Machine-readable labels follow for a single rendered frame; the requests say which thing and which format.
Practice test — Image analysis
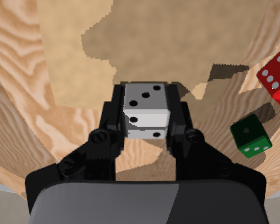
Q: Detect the beige flat mat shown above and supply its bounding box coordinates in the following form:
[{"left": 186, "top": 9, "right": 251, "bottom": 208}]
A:
[{"left": 36, "top": 0, "right": 271, "bottom": 122}]

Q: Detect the green die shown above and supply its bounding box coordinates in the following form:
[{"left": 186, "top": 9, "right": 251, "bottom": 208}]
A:
[{"left": 230, "top": 114, "right": 272, "bottom": 158}]

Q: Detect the red die with white pips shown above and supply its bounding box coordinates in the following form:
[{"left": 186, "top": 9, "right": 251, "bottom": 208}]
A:
[{"left": 257, "top": 53, "right": 280, "bottom": 104}]

